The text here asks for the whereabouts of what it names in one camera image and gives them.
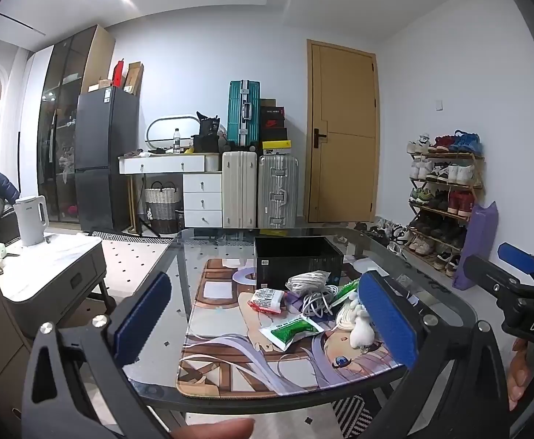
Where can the grey side table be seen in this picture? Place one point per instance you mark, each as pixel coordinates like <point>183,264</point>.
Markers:
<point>52,265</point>

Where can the person's right hand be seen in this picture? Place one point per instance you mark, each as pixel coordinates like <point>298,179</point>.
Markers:
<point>518,375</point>

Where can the black bag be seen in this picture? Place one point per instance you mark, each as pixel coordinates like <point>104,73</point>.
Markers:
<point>207,135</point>

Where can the cream suitcase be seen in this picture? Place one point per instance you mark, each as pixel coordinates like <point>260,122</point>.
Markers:
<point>239,187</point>

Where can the dark grey fridge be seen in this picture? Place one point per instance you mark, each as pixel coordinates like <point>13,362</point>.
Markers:
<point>106,146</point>

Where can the green white packet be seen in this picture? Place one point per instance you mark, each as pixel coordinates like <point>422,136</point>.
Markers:
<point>347,292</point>
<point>289,331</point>

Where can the person's left hand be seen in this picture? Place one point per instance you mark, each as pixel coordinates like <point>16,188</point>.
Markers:
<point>216,430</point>

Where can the white dressing desk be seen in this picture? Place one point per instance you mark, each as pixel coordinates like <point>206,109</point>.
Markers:
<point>166,163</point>

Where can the loose shoes pile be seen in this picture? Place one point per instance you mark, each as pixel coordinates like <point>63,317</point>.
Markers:
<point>385,231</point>

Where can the oval mirror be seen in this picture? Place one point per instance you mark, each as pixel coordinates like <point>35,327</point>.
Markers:
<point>166,130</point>

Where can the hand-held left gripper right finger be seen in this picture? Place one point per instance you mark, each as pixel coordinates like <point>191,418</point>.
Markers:
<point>388,320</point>

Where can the white electric kettle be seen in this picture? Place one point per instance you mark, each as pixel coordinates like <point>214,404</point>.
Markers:
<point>29,224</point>

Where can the yellow black shoe box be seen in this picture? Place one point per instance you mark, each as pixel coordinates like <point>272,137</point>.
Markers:
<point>277,147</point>

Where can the purple bag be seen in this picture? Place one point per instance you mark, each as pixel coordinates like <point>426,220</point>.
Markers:
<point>477,242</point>

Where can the wooden door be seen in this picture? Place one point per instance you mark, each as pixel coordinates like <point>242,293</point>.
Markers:
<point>340,146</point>

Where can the glass door cabinet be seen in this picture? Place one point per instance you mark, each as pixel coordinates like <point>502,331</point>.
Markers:
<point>56,123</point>

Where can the rows of racked shoes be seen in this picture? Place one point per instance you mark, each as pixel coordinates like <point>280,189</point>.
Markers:
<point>459,201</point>

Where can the red snack packet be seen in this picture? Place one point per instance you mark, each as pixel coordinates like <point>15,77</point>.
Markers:
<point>267,300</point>

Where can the clear water bottle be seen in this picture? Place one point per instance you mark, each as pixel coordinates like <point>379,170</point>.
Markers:
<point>177,141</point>

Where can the silver suitcase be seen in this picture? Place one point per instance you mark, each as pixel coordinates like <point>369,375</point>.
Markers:
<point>278,192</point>

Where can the teal suitcase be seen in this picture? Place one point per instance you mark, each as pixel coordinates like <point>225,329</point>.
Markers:
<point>244,114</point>

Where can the printed desk mat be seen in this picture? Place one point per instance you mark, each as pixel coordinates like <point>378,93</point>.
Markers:
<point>230,361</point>

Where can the black red shoe box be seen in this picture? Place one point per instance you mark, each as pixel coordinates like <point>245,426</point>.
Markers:
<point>272,118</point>

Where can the clear plastic bag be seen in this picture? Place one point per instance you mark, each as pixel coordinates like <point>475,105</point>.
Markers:
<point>308,281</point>

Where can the wooden shoe rack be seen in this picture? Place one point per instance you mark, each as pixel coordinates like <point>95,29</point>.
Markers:
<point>450,156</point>

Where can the long brown cardboard box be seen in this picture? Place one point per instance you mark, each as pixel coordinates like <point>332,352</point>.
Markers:
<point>134,77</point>

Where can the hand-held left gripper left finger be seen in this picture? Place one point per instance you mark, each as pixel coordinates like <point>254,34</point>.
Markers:
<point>141,324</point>

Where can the plain black shoe box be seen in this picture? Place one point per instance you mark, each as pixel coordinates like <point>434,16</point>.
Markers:
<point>275,135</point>

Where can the black storage box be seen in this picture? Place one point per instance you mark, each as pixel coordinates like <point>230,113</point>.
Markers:
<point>294,270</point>

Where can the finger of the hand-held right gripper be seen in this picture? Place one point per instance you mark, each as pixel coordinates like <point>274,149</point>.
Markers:
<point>516,258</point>
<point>486,274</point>

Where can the small cardboard box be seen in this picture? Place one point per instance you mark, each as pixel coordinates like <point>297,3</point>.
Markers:
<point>100,86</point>

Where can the woven laundry basket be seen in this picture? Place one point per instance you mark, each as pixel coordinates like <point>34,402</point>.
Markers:
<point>161,210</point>

